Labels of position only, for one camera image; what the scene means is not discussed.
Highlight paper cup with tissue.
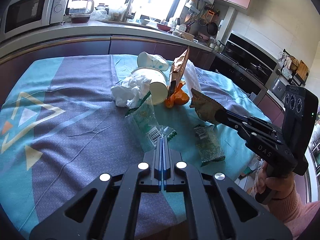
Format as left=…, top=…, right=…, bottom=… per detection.
left=131, top=67, right=168, bottom=106

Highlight white foam fruit net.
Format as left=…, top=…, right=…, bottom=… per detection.
left=183, top=60, right=202, bottom=98

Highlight orange peel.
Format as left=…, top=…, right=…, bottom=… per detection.
left=164, top=81, right=190, bottom=108

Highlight white tissue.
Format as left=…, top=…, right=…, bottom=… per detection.
left=111, top=74, right=151, bottom=108

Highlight person's right hand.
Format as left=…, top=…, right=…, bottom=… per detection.
left=253, top=162, right=295, bottom=199

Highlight black hanging frying pan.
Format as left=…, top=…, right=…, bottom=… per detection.
left=207, top=22, right=218, bottom=36

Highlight brown torn wrapper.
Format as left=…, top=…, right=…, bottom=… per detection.
left=190, top=88, right=225, bottom=125

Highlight dark red food container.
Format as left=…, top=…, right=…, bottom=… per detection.
left=71, top=15, right=90, bottom=23

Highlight white microwave oven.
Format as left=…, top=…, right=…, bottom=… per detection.
left=1, top=0, right=68, bottom=42

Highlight copper foil snack bag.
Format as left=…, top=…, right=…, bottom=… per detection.
left=168, top=47, right=190, bottom=97

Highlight green seaweed snack packet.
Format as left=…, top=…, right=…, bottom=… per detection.
left=194, top=125, right=226, bottom=166

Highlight white paper cup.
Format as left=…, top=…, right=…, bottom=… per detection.
left=137, top=51, right=169, bottom=72

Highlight steel kitchen faucet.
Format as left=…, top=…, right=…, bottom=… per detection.
left=121, top=0, right=135, bottom=22

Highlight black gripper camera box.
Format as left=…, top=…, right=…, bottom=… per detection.
left=281, top=85, right=318, bottom=161

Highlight glass electric kettle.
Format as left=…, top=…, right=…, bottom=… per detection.
left=68, top=0, right=94, bottom=15

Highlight black built-in oven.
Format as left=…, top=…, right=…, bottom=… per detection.
left=209, top=32, right=280, bottom=105

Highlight clear green snack wrapper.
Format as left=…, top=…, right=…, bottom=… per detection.
left=125, top=92, right=177, bottom=152

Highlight red bowl on counter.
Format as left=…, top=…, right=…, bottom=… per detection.
left=157, top=23, right=171, bottom=32

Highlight teal and grey tablecloth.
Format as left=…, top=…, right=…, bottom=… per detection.
left=1, top=55, right=270, bottom=239

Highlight pink sweater forearm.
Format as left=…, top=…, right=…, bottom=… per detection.
left=268, top=185, right=319, bottom=239

